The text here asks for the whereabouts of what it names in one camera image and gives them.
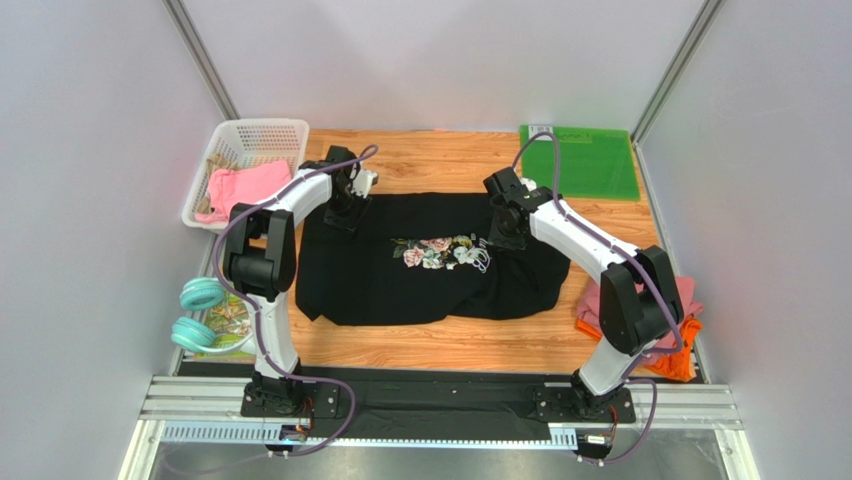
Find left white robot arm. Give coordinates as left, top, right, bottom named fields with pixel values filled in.
left=214, top=144, right=379, bottom=401

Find black floral t shirt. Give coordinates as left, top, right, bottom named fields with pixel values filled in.
left=295, top=193, right=570, bottom=326

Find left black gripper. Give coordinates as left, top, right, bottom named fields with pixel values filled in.
left=324, top=185, right=373, bottom=240

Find white label sticker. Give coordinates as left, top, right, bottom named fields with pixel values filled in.
left=528, top=124, right=553, bottom=136

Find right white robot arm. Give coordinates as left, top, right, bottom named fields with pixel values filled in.
left=483, top=167, right=684, bottom=400

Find light pink shirt in basket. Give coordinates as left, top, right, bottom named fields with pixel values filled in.
left=194, top=161, right=292, bottom=224

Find beige cloth in basket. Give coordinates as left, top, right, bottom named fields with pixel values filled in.
left=195, top=153, right=240, bottom=217

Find teal headphones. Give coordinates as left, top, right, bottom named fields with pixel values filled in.
left=170, top=277, right=231, bottom=354

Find folded orange t shirt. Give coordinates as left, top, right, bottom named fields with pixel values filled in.
left=575, top=310, right=703, bottom=382

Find green snack bowl package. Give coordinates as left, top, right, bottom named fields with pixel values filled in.
left=194, top=294, right=256, bottom=361

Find white plastic basket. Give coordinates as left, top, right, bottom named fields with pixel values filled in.
left=182, top=118, right=310, bottom=232

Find green cutting mat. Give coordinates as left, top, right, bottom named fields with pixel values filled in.
left=518, top=125, right=640, bottom=201

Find folded pink t shirt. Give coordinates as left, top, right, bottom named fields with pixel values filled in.
left=576, top=275, right=706, bottom=334

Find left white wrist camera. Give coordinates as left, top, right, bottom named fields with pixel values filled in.
left=351, top=169, right=379, bottom=198

